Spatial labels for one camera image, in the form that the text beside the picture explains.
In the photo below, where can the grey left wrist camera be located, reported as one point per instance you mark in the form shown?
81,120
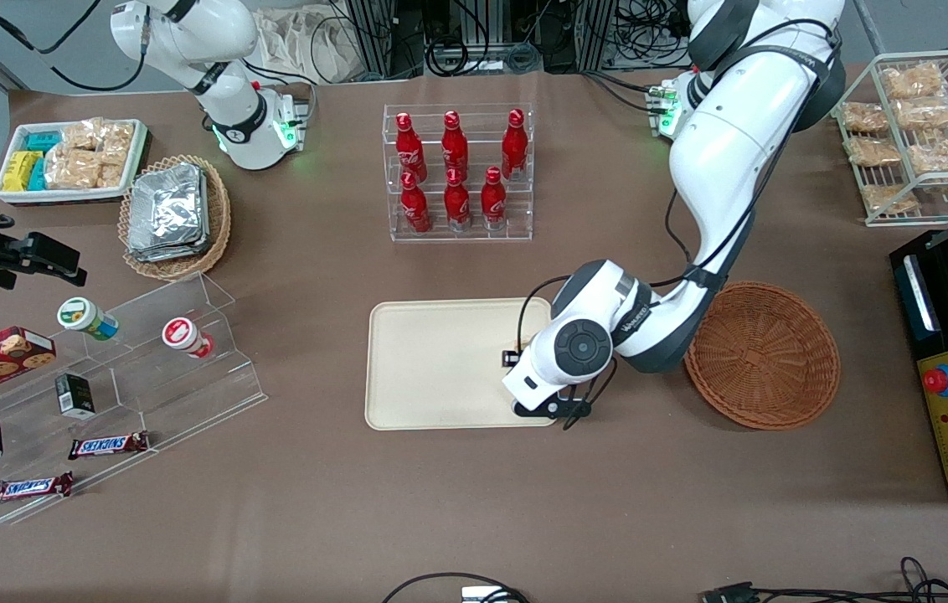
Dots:
510,358

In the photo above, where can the green lid cup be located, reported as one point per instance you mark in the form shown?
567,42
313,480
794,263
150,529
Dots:
82,316

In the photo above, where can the brown snickers bar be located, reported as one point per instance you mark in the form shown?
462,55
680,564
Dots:
108,445
28,487

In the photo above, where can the small white device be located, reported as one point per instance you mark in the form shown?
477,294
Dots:
482,595

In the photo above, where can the aluminium equipment frame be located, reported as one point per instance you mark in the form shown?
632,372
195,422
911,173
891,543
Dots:
382,33

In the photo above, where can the clear acrylic stepped shelf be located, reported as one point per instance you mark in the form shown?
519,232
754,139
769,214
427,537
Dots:
189,402

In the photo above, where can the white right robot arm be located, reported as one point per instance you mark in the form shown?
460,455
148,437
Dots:
233,113

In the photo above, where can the silver foil pack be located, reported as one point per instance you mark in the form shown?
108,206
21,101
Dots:
166,205
172,255

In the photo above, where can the white cloth bag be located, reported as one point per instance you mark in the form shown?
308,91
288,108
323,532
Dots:
298,46

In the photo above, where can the teal snack pack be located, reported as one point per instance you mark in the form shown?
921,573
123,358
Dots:
43,141
38,176

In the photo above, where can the red lid cup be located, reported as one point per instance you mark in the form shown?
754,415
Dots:
182,334

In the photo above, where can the clear bag rice crackers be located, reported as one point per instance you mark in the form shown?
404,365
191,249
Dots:
118,141
72,169
110,176
82,134

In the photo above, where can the oval wicker basket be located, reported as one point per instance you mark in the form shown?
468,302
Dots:
218,218

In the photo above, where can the clear acrylic bottle rack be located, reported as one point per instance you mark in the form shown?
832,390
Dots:
474,236

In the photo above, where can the red cola bottle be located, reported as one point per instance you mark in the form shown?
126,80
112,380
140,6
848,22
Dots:
410,151
493,203
514,146
415,209
457,205
455,146

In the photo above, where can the grey metal strut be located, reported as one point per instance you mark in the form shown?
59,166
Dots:
866,25

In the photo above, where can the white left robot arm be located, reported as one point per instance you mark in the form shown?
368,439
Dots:
734,142

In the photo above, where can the beige plastic tray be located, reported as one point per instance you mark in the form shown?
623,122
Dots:
440,364

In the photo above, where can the empty round wicker basket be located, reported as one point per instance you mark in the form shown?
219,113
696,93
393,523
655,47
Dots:
763,356

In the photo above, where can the bagged fried snack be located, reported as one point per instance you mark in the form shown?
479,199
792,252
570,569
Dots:
943,155
914,81
864,118
872,152
926,113
888,199

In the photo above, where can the yellow snack pack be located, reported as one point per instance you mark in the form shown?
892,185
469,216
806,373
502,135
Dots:
20,170

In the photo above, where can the white rectangular snack bin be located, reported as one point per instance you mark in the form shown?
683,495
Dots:
9,197

